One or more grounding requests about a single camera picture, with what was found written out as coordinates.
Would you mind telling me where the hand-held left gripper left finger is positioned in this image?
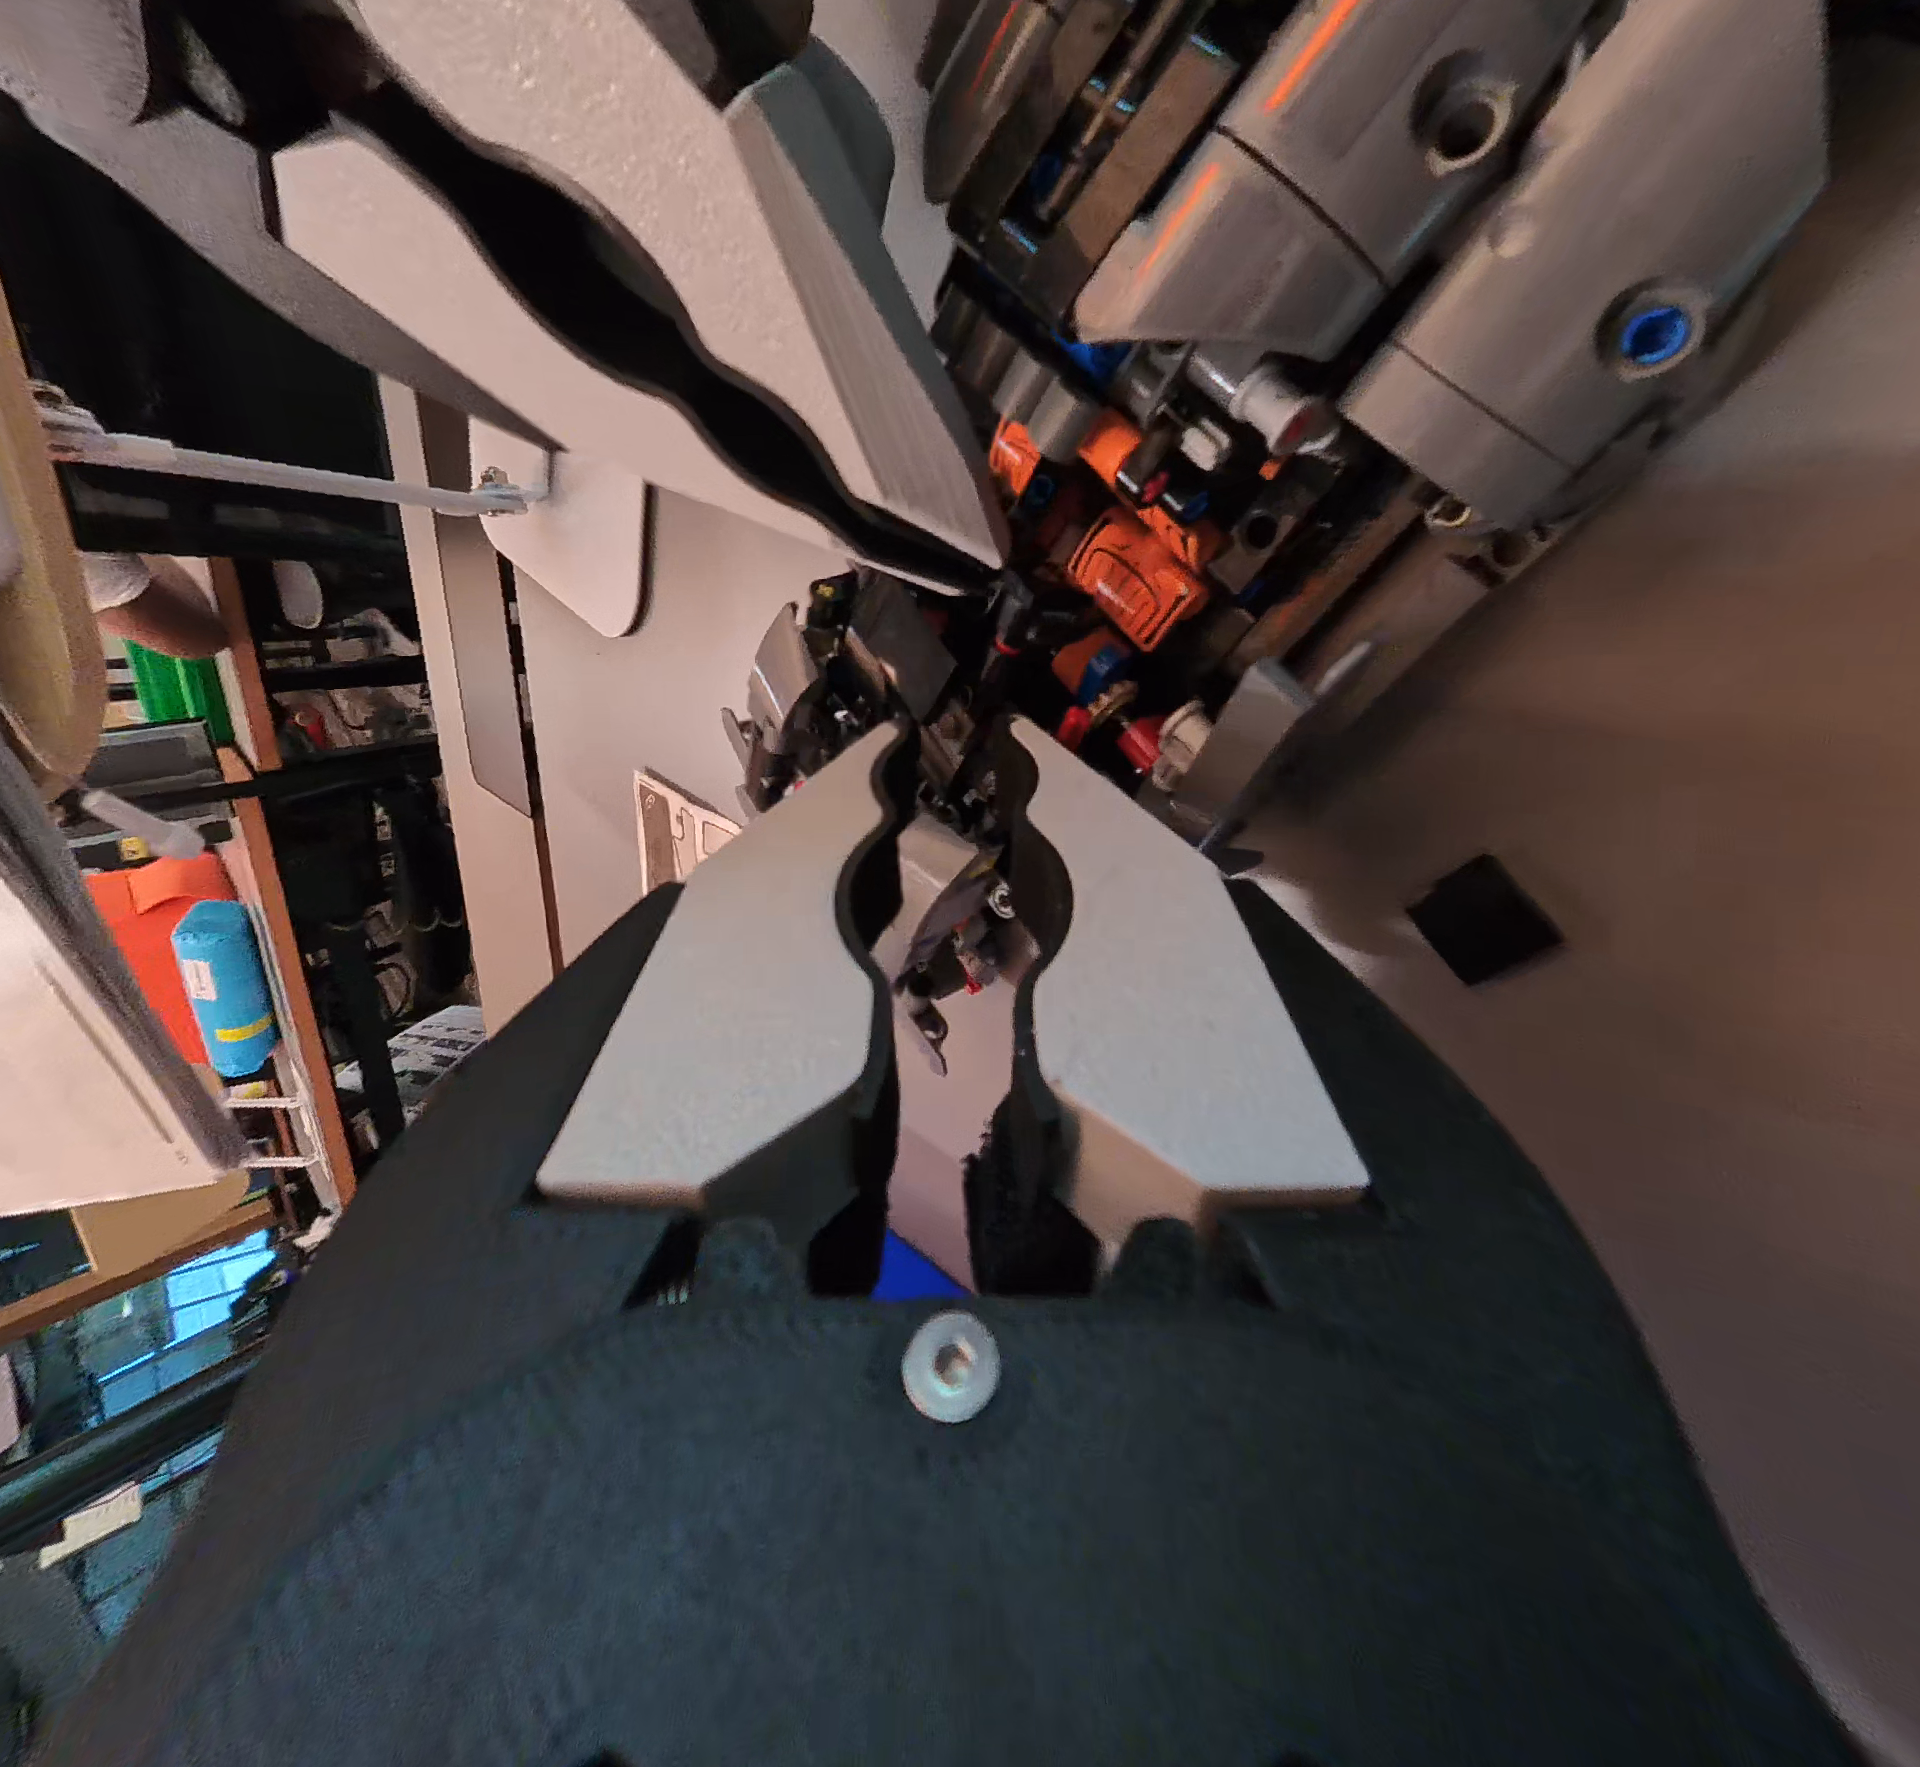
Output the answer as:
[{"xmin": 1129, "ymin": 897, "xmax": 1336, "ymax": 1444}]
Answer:
[{"xmin": 534, "ymin": 721, "xmax": 920, "ymax": 1297}]

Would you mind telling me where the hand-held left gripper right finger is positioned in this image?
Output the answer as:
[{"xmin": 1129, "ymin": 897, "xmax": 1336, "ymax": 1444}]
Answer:
[{"xmin": 959, "ymin": 716, "xmax": 1372, "ymax": 1297}]

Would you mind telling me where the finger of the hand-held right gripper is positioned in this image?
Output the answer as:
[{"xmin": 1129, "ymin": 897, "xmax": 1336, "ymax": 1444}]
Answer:
[
  {"xmin": 271, "ymin": 137, "xmax": 984, "ymax": 596},
  {"xmin": 289, "ymin": 0, "xmax": 1014, "ymax": 586}
]

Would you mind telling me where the grey black lego car model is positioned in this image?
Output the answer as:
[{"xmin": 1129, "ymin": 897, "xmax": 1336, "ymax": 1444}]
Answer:
[{"xmin": 725, "ymin": 0, "xmax": 1847, "ymax": 891}]

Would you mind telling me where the lego sticker sheet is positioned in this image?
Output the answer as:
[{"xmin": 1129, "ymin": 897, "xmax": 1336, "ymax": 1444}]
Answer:
[{"xmin": 629, "ymin": 766, "xmax": 747, "ymax": 900}]

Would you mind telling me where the white stand with metal arms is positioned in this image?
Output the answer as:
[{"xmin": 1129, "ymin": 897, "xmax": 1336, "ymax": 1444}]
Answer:
[{"xmin": 36, "ymin": 402, "xmax": 658, "ymax": 639}]

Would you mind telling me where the black square pad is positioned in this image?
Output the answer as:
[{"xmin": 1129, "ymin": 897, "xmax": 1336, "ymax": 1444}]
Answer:
[{"xmin": 1404, "ymin": 856, "xmax": 1565, "ymax": 989}]

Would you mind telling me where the green plastic box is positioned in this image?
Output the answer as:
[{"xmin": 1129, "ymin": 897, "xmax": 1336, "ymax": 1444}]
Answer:
[{"xmin": 121, "ymin": 634, "xmax": 237, "ymax": 749}]

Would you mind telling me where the blue roll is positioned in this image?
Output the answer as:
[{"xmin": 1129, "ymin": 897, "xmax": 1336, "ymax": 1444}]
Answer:
[{"xmin": 168, "ymin": 897, "xmax": 282, "ymax": 1084}]

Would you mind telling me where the beige curved board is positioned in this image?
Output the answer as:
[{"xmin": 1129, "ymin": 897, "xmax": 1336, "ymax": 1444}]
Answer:
[{"xmin": 0, "ymin": 284, "xmax": 110, "ymax": 809}]

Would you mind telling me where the orange plastic object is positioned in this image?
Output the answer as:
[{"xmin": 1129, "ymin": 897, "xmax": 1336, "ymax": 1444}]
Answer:
[{"xmin": 81, "ymin": 854, "xmax": 243, "ymax": 1066}]

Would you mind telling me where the grey desk cable flap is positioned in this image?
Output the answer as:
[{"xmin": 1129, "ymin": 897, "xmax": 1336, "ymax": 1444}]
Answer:
[{"xmin": 418, "ymin": 386, "xmax": 537, "ymax": 819}]

